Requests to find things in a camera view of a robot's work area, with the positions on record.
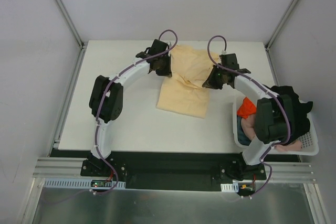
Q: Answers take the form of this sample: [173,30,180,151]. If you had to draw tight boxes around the right aluminium frame post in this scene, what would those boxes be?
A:
[265,0,300,52]

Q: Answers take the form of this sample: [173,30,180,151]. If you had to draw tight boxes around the blue garment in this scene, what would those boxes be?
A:
[237,116,251,146]

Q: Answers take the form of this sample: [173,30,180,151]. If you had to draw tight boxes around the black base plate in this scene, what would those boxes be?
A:
[51,150,267,191]

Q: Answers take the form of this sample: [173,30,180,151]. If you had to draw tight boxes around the purple cable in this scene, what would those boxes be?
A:
[94,29,178,196]
[207,35,291,201]

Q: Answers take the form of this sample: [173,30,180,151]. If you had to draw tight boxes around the white laundry basket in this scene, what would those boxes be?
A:
[232,97,319,156]

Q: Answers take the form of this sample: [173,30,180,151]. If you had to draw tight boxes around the pink garment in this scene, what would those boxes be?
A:
[240,114,302,152]

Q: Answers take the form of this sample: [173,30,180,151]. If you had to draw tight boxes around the right white cable duct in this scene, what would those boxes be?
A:
[220,183,239,193]

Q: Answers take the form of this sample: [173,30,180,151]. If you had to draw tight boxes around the left white cable duct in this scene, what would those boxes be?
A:
[44,178,126,190]

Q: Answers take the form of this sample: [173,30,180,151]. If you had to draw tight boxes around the white cable duct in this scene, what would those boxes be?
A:
[44,178,126,190]
[220,183,239,193]

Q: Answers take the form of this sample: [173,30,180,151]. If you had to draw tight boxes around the aluminium frame post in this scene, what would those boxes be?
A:
[265,0,300,52]
[39,0,89,50]

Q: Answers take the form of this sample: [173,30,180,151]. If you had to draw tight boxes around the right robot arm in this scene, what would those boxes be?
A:
[202,54,294,179]

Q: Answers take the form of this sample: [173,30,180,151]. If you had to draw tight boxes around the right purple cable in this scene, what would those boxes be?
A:
[207,35,291,201]

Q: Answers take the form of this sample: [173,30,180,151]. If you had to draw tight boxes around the cream yellow t shirt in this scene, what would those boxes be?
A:
[156,45,213,119]

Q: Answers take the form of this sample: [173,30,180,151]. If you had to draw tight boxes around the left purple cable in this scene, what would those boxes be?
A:
[94,29,178,196]

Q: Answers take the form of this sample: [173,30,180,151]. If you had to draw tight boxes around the left aluminium frame post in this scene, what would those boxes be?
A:
[39,0,89,50]

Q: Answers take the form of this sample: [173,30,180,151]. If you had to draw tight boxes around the black t shirt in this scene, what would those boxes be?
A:
[270,86,313,146]

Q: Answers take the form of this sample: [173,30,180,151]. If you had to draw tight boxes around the orange t shirt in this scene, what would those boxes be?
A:
[237,97,257,119]

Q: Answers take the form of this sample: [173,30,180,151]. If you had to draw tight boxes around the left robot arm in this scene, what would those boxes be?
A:
[89,39,173,176]

